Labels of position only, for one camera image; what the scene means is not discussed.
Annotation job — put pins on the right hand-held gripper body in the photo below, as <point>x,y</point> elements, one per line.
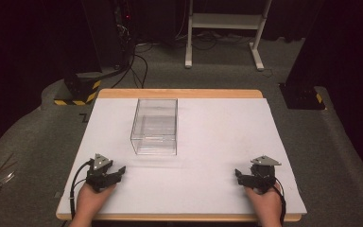
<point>263,176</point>

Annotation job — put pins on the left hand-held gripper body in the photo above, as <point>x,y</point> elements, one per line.
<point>100,176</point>

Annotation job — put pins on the person's left hand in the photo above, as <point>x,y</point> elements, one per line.
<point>89,201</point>

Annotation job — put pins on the person's right hand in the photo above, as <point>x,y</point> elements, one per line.
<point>264,206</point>

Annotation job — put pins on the white table sheet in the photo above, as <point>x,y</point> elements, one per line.
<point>208,151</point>

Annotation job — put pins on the clear plastic box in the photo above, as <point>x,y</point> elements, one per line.
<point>154,127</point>

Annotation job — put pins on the black yellow striped stand base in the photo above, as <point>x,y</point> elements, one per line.
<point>82,90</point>

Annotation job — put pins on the black equipment tower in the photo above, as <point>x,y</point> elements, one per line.
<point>110,31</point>

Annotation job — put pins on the white metal stand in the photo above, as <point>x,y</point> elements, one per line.
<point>227,21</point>

